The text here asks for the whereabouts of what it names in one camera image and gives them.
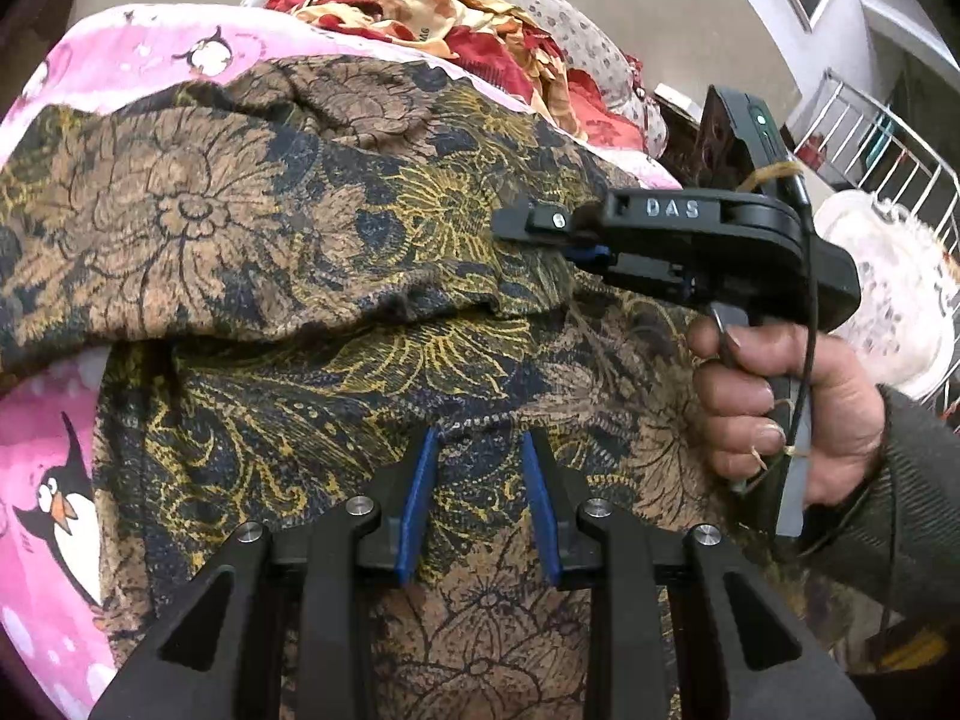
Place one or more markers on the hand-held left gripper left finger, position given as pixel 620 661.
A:
pixel 418 495

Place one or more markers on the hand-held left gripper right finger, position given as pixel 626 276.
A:
pixel 541 499

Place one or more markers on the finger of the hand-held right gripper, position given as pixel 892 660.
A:
pixel 652 221
pixel 589 255

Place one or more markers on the brown floral patterned garment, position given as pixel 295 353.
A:
pixel 225 202

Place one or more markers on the person's right forearm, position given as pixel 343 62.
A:
pixel 915 510

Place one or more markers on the person's right hand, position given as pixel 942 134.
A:
pixel 847 420

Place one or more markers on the dark wooden headboard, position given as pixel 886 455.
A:
pixel 679 150

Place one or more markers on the metal railing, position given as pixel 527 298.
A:
pixel 862 135

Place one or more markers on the red orange floral quilt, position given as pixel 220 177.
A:
pixel 480 45

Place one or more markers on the pink penguin print blanket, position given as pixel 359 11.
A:
pixel 45 427

